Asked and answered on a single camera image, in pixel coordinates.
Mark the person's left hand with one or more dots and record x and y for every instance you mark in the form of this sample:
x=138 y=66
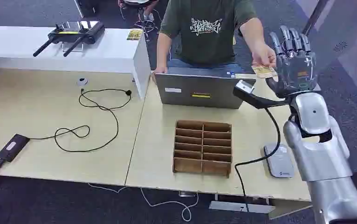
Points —
x=263 y=55

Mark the person's right hand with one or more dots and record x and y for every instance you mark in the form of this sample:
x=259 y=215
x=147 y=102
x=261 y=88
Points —
x=158 y=72

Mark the white standing panel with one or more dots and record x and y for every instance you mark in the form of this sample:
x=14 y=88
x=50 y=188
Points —
x=340 y=34

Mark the black remote controller with antennas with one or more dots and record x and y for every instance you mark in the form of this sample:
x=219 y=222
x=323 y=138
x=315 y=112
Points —
x=73 y=34

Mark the black stool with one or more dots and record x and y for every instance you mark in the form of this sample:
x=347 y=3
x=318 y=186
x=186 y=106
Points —
x=147 y=26

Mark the white desk riser shelf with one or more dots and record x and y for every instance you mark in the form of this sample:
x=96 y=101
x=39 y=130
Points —
x=104 y=54

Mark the small white round device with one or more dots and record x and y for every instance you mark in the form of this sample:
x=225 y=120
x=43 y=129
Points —
x=82 y=81

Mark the yellow printed card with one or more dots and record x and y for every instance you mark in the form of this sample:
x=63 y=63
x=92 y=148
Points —
x=263 y=71

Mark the right wrist camera, black mount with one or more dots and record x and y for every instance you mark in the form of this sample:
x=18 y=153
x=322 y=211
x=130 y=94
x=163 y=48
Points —
x=252 y=95

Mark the wooden card box with slots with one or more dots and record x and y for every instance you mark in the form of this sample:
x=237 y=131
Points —
x=201 y=148

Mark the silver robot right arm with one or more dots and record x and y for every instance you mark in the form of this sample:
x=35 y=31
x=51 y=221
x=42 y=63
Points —
x=323 y=154

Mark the person in background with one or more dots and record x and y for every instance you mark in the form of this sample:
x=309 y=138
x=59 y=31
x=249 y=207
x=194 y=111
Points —
x=135 y=3

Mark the grey flat card reader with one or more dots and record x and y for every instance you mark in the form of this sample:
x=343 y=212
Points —
x=281 y=164

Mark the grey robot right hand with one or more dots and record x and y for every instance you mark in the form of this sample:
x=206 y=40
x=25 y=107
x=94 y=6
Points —
x=297 y=69

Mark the black power adapter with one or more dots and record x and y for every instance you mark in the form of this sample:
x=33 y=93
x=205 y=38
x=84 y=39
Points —
x=12 y=147

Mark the metal pole stand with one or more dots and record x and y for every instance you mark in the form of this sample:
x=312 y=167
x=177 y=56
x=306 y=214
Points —
x=313 y=17

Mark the grey laptop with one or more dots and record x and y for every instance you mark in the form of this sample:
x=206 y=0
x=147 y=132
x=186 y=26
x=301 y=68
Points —
x=201 y=91

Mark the stack of yellow cards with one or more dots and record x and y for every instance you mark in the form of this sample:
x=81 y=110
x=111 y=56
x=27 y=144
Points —
x=134 y=34

